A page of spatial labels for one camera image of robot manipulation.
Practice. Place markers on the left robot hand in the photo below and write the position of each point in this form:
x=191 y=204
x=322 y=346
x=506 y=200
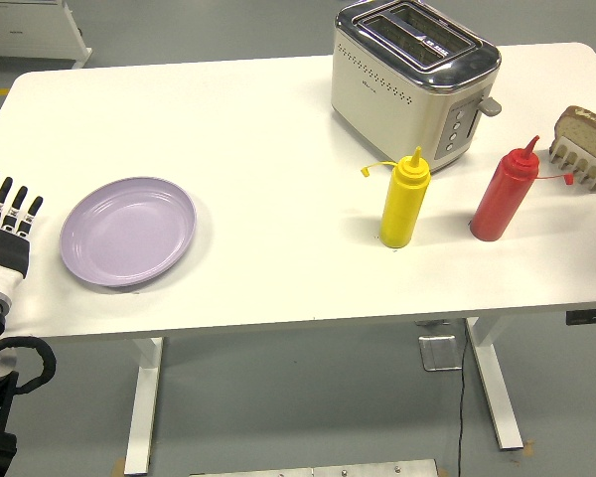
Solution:
x=5 y=251

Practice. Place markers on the purple plate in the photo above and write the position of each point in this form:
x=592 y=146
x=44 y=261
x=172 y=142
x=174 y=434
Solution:
x=129 y=233

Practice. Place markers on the cream chrome toaster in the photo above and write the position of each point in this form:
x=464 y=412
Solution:
x=387 y=94

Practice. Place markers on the bread slice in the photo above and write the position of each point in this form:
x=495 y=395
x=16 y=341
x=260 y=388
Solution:
x=588 y=131

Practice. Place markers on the white background machine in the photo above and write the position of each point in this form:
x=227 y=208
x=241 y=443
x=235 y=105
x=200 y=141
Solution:
x=30 y=30

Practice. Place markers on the metal floor socket plate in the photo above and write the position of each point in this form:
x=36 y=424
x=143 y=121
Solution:
x=441 y=353

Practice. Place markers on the white table leg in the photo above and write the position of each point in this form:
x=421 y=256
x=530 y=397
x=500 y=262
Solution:
x=143 y=407
x=499 y=387

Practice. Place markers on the yellow squeeze bottle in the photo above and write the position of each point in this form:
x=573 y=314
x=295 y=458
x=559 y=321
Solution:
x=402 y=208

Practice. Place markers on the red squeeze bottle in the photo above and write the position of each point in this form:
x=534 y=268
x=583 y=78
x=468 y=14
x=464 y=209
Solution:
x=501 y=199

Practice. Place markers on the metal toast rack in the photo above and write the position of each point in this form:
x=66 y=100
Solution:
x=573 y=154

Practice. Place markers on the black table control panel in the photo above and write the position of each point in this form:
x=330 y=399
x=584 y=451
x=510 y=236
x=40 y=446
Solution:
x=591 y=317

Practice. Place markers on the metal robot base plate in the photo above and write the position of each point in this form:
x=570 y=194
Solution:
x=313 y=469

